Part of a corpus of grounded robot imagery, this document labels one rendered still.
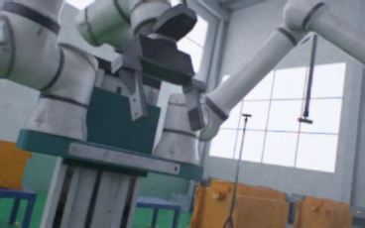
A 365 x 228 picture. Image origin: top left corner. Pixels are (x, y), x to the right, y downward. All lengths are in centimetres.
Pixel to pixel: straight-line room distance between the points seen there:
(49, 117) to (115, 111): 31
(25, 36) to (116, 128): 48
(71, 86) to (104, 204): 53
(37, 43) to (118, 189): 67
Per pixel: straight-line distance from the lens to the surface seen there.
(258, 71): 133
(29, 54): 87
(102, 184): 125
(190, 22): 55
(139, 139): 120
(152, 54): 51
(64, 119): 93
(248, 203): 400
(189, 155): 112
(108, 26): 67
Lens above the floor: 142
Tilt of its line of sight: 9 degrees up
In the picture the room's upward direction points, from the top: 11 degrees clockwise
